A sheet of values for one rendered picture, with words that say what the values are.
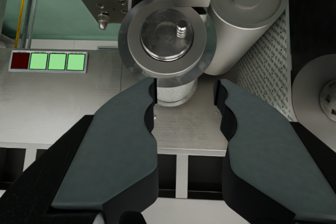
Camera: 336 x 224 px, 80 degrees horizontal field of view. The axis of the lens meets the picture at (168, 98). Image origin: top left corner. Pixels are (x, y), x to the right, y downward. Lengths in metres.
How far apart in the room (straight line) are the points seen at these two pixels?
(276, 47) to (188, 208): 0.48
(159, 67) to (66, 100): 0.46
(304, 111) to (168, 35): 0.22
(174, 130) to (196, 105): 0.10
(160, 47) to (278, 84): 0.19
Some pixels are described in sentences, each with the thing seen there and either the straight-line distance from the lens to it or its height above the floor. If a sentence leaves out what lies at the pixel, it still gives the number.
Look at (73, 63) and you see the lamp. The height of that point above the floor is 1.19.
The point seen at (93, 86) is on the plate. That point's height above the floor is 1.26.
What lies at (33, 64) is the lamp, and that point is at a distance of 0.77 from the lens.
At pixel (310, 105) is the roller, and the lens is 0.35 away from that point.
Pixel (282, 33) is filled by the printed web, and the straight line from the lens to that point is 0.37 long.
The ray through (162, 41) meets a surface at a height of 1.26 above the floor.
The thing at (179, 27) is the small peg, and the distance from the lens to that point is 0.27.
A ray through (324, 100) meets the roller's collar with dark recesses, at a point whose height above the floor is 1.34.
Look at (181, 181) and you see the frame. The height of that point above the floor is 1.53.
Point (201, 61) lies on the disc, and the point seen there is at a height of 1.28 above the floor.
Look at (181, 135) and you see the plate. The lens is 0.61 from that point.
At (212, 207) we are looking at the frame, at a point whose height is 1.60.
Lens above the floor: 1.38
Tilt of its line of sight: 9 degrees down
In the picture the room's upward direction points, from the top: 178 degrees counter-clockwise
